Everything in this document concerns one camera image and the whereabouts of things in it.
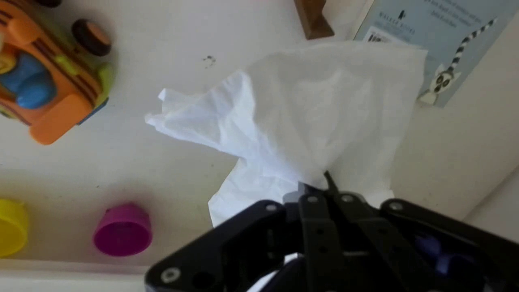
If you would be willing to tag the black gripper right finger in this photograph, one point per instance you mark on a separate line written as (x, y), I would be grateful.
(393, 263)

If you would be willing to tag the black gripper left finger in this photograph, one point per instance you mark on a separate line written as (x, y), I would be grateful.
(321, 245)

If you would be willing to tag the white paper napkin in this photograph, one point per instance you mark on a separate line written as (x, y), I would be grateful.
(329, 114)

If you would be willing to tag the magenta plastic cup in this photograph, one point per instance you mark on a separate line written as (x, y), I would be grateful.
(123, 231)

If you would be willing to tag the brown wooden block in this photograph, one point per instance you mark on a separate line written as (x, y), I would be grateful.
(312, 18)

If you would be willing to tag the yellow plastic cup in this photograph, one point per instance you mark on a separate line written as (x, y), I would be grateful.
(13, 226)

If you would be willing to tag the orange tiger toy car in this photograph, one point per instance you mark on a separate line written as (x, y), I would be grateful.
(50, 80)

